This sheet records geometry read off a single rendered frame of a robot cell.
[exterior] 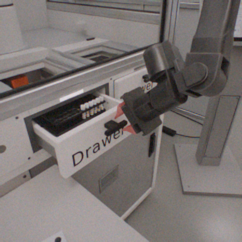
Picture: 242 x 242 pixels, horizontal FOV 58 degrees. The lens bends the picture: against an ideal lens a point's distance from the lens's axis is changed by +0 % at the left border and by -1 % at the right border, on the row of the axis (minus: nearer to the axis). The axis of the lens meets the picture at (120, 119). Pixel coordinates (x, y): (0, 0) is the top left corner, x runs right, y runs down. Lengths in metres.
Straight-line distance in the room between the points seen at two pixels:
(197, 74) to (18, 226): 0.48
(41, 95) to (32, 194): 0.25
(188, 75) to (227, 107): 1.15
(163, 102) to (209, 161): 1.37
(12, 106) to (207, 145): 1.36
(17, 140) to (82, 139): 0.17
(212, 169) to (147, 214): 0.61
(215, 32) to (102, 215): 0.43
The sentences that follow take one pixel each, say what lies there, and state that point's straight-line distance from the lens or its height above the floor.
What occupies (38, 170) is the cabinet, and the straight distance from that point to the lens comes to 0.70.
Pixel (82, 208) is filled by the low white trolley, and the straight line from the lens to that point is 0.56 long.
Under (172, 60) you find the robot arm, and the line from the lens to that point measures 0.44.
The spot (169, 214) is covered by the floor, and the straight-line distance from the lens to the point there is 1.49.
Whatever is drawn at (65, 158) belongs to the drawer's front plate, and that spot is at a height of 0.88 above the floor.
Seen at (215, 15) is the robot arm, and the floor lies 1.16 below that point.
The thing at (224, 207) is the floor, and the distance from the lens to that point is 1.62.
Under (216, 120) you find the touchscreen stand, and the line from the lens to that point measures 1.55.
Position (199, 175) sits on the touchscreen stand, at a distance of 1.70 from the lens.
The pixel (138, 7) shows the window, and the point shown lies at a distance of 0.80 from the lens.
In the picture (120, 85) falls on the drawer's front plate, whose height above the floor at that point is 0.91.
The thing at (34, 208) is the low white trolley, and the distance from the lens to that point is 0.59.
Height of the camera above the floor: 1.21
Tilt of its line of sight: 33 degrees down
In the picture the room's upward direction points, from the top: straight up
